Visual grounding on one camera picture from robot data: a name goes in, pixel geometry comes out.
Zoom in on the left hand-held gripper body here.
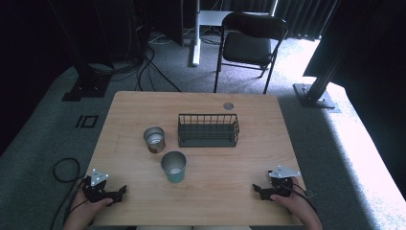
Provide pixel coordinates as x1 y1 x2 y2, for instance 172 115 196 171
81 168 118 204

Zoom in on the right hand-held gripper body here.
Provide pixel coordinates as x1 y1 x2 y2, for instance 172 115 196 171
268 165 302 196

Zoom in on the grey metal cup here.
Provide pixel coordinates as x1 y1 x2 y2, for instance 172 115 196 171
160 150 188 184

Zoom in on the steel cup with brown base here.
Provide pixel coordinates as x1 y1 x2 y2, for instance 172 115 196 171
143 126 167 154

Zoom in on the dark wire basket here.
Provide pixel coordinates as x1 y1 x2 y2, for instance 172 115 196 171
177 113 240 149

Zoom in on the person's left hand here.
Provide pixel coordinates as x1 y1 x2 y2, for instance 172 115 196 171
65 195 114 225

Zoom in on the person's right hand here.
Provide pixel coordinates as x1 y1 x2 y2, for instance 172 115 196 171
270 178 320 221

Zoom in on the black metal stand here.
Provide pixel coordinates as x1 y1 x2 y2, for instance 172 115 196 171
47 0 113 103
292 32 362 114

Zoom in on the black folding chair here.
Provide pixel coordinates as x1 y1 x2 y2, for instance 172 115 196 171
214 11 289 95

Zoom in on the dark equipment rack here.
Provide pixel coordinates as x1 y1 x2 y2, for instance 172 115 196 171
108 0 149 65

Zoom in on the dark curtain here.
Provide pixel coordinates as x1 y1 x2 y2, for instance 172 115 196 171
274 0 339 41

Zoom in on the black cabinet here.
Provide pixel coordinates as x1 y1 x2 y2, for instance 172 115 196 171
133 0 185 46

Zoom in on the right hand-held gripper cable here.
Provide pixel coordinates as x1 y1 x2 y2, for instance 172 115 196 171
282 181 318 215

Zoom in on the hand-held gripper cable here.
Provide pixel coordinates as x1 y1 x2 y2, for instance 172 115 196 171
49 175 89 230
282 181 318 215

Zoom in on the left hand-held gripper cable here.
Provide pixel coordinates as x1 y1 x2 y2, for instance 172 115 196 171
49 175 89 230

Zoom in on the looped black cable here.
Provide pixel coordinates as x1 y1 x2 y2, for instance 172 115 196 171
52 157 81 184

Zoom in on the black floor cable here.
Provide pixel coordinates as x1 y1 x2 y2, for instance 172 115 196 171
136 44 182 93

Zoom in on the grey cable bundle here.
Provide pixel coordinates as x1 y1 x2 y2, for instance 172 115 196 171
181 27 222 46

